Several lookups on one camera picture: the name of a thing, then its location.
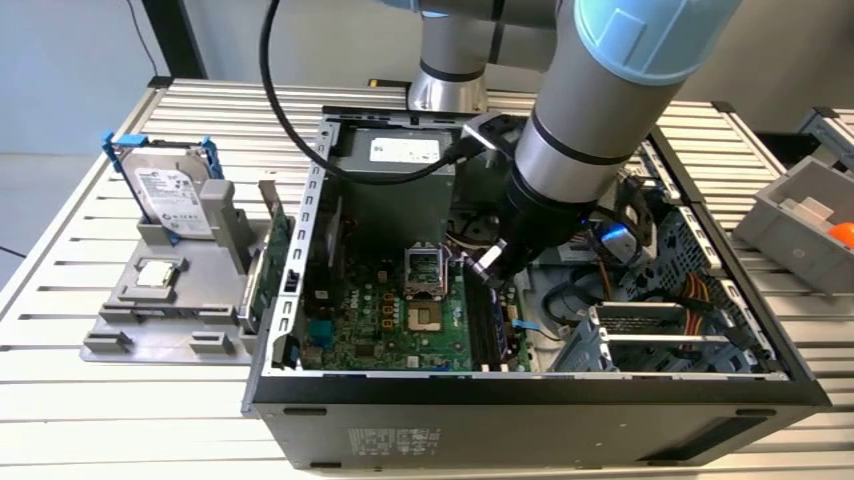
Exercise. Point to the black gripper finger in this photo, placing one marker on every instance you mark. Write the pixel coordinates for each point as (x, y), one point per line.
(486, 260)

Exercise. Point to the blue RAM memory stick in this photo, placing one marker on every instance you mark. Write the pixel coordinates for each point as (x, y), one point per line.
(502, 325)
(167, 314)

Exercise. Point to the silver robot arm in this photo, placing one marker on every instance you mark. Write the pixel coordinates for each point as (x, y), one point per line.
(587, 125)

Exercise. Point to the black RAM slot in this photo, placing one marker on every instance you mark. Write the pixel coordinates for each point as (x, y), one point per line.
(479, 325)

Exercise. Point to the CPU socket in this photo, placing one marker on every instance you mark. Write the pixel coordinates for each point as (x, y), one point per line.
(426, 317)

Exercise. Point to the grey power supply unit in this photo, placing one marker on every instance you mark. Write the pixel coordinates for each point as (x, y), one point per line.
(394, 210)

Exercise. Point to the green motherboard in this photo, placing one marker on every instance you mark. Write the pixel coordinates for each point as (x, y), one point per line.
(374, 320)

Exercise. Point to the black case fan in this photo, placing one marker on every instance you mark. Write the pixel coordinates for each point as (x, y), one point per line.
(327, 240)

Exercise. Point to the metal disk bay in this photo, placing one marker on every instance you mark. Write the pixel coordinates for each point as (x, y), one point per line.
(641, 320)

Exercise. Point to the green graphics card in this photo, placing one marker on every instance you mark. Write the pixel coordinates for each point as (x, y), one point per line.
(267, 280)

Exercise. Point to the black PC case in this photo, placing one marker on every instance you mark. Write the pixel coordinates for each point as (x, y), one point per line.
(467, 430)

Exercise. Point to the small yellow black plug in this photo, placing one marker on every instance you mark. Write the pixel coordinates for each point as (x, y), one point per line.
(387, 84)

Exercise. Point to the grey plastic bin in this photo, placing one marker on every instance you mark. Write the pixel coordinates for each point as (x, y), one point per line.
(794, 250)

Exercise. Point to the white block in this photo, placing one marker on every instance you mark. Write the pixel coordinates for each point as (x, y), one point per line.
(810, 210)

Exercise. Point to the grey parts rack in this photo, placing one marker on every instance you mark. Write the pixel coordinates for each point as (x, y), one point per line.
(194, 287)

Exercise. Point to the orange ball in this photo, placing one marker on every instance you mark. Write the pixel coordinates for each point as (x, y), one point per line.
(842, 235)

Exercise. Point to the light metal crate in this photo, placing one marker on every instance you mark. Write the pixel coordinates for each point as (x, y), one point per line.
(828, 130)

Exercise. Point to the silver CPU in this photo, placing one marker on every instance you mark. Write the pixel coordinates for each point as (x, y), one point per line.
(154, 276)

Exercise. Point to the hard disk in blue carrier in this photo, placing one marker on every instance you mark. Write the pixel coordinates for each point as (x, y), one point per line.
(163, 195)

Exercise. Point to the black upright post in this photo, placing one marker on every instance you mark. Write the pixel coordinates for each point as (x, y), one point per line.
(180, 40)

